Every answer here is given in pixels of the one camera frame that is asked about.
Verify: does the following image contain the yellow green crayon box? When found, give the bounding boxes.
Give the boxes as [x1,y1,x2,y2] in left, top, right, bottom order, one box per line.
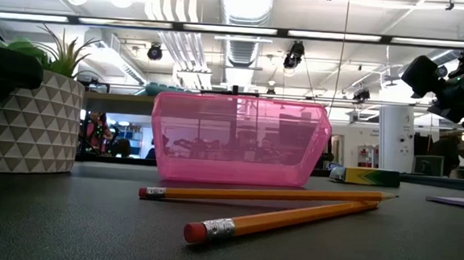
[328,164,401,188]

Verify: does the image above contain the yellow pencil red eraser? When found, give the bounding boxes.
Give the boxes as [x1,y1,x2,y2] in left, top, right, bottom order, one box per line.
[138,176,400,215]
[182,188,380,256]

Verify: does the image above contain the pink transparent pencil case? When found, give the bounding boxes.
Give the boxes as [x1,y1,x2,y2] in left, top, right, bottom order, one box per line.
[147,89,334,191]

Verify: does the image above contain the green artificial plant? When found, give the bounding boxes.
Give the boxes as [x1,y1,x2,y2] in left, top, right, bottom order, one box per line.
[0,21,102,80]

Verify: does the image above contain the white pillar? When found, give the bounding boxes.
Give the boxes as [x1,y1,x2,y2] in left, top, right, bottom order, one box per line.
[375,105,418,174]

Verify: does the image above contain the grey monitor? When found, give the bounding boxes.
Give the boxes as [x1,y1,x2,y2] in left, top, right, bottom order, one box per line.
[412,153,445,178]

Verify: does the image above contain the person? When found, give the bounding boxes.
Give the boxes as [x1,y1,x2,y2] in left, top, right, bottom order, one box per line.
[85,111,115,155]

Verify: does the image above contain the black ceiling camera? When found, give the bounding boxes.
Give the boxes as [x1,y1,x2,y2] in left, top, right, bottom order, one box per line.
[282,39,306,71]
[146,42,164,62]
[352,87,372,103]

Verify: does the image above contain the rig frame light bar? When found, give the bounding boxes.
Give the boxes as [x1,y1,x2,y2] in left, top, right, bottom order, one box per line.
[0,10,464,51]

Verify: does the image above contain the silver ceiling duct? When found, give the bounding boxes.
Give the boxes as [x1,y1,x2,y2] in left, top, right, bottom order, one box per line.
[215,0,276,68]

